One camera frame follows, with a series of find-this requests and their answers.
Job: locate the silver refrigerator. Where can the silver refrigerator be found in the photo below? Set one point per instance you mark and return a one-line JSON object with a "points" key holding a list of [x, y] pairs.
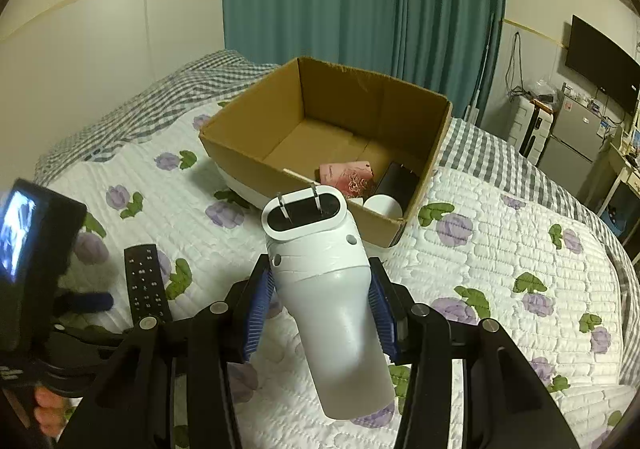
{"points": [[575, 139]]}

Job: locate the narrow green curtain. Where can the narrow green curtain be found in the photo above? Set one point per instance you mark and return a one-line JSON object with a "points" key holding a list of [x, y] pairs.
{"points": [[450, 14]]}

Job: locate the pale blue earbud case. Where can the pale blue earbud case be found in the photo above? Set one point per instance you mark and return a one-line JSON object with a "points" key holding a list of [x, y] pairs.
{"points": [[382, 206]]}

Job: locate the white suitcase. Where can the white suitcase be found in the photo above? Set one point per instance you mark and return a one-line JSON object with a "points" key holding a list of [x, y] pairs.
{"points": [[527, 129]]}

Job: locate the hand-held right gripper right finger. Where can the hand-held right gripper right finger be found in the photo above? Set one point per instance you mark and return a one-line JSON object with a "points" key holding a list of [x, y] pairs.
{"points": [[382, 319]]}

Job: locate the black wall television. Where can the black wall television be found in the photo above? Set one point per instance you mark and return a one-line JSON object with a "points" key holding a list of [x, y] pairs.
{"points": [[600, 61]]}

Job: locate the white mop pole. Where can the white mop pole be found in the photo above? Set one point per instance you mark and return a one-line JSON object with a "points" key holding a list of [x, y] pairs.
{"points": [[482, 69]]}

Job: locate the brown cardboard box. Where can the brown cardboard box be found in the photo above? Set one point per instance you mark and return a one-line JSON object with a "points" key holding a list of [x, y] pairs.
{"points": [[310, 139]]}

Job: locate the person's left hand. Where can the person's left hand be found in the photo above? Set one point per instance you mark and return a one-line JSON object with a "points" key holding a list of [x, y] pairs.
{"points": [[47, 411]]}

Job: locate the pink patterned card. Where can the pink patterned card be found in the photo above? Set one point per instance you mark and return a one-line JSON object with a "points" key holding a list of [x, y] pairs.
{"points": [[345, 174]]}

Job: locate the white floral quilt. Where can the white floral quilt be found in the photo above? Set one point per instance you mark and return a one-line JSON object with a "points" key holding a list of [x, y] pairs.
{"points": [[500, 254]]}

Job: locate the clear plastic bag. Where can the clear plastic bag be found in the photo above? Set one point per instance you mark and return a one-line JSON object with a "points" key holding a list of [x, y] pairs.
{"points": [[542, 89]]}

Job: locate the black remote control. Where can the black remote control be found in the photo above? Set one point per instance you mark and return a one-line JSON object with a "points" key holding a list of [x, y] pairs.
{"points": [[145, 284]]}

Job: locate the blue container under table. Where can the blue container under table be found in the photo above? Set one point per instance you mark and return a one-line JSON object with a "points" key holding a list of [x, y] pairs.
{"points": [[612, 223]]}

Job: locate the black power adapter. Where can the black power adapter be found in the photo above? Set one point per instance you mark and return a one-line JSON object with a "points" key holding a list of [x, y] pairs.
{"points": [[397, 184]]}

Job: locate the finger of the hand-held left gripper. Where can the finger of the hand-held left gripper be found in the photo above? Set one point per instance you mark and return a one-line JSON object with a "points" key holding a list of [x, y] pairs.
{"points": [[90, 335], [92, 302]]}

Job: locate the white handheld appliance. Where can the white handheld appliance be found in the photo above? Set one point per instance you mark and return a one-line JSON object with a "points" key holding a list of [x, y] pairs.
{"points": [[340, 329]]}

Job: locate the white dressing table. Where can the white dressing table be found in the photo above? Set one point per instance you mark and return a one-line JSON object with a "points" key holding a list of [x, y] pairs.
{"points": [[620, 179]]}

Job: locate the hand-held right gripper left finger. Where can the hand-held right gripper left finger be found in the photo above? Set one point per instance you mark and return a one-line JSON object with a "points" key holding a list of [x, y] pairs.
{"points": [[257, 314]]}

